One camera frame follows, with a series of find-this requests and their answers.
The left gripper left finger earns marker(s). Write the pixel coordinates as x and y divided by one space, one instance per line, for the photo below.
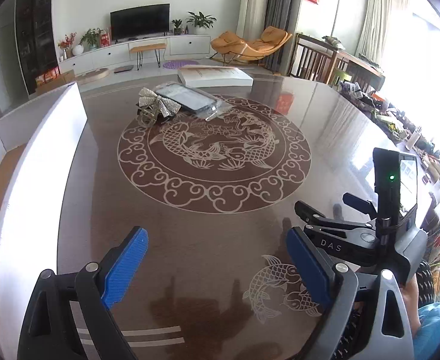
49 330

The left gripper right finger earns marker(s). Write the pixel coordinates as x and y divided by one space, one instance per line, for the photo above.
385 332

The right hand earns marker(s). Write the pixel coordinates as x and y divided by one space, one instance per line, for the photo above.
410 295

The white cardboard storage box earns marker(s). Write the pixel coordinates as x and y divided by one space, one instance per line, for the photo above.
48 130

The wooden dining chair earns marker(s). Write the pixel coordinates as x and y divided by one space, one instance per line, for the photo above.
315 60

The clear bagged tablet case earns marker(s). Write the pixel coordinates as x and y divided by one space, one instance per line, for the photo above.
198 102

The orange rocking lounge chair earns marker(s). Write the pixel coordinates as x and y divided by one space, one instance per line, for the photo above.
233 48

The large white flat box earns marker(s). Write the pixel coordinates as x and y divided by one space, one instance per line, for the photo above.
203 76

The brown cardboard box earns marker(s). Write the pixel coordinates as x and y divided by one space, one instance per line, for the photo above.
61 80

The cylindrical white air conditioner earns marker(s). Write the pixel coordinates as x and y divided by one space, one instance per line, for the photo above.
251 18

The beige oval floor cushion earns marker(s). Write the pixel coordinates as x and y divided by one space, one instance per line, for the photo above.
92 76

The grey curtain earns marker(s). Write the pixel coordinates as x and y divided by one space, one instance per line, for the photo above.
282 14

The purple round mat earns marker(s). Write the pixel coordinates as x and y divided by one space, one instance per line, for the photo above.
179 63

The white tv cabinet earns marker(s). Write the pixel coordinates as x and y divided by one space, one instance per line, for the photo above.
118 55

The green potted plant right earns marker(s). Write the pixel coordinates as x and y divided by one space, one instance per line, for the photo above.
200 21

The green potted plant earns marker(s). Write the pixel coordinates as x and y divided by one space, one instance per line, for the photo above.
200 21
91 38

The red flowers white vase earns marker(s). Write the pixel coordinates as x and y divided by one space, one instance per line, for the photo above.
68 48

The small wooden bench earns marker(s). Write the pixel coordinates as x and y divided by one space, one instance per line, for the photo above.
139 52

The green potted plant left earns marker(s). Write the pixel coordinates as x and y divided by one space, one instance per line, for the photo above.
91 38

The black flat television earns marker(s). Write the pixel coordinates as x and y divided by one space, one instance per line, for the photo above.
136 21

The dark glass display cabinet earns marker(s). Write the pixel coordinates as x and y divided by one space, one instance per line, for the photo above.
34 40

